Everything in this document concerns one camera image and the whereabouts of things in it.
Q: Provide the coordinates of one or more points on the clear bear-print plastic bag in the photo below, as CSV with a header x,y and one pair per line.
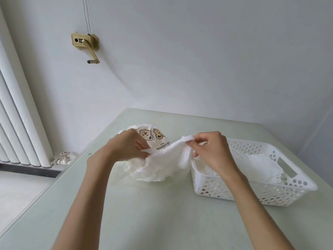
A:
x,y
158,143

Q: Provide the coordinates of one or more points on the person's left hand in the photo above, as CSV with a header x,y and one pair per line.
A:
x,y
122,148

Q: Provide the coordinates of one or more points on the stack of white gloves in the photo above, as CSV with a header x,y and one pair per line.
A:
x,y
260,166

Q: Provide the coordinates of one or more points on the white column radiator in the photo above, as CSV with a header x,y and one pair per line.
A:
x,y
20,114

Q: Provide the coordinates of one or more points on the person's right forearm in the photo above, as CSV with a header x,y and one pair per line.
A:
x,y
260,218

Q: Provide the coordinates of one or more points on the person's left forearm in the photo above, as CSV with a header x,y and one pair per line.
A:
x,y
80,210

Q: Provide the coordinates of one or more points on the brass wall crank winch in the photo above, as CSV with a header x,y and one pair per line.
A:
x,y
92,40

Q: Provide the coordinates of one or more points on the white perforated plastic basket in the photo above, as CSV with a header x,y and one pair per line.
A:
x,y
221,190

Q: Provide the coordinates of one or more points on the white radiator valve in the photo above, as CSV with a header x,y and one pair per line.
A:
x,y
63,158

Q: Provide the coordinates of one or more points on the person's right hand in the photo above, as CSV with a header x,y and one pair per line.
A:
x,y
218,153

